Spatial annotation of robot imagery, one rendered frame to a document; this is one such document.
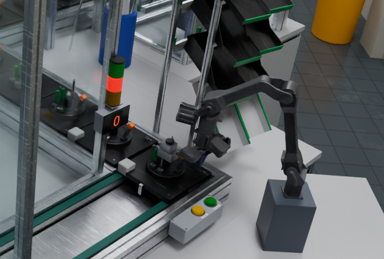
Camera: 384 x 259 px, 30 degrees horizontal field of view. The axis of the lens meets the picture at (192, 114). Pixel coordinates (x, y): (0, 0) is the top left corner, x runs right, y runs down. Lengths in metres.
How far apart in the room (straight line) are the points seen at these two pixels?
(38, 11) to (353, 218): 1.66
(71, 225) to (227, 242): 0.53
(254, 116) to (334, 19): 3.47
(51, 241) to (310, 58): 3.97
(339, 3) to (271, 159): 3.37
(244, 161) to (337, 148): 2.00
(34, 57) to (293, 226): 1.24
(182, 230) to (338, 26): 4.13
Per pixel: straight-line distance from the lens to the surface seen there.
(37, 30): 1.43
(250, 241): 2.49
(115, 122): 2.33
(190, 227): 2.33
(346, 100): 5.42
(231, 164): 2.83
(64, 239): 2.29
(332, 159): 4.67
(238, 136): 2.71
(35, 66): 1.47
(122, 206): 2.44
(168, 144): 2.46
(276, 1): 2.59
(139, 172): 2.50
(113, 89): 2.26
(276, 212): 2.37
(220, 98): 2.25
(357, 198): 2.86
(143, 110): 3.07
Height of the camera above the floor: 2.44
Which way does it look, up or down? 31 degrees down
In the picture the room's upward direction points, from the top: 11 degrees clockwise
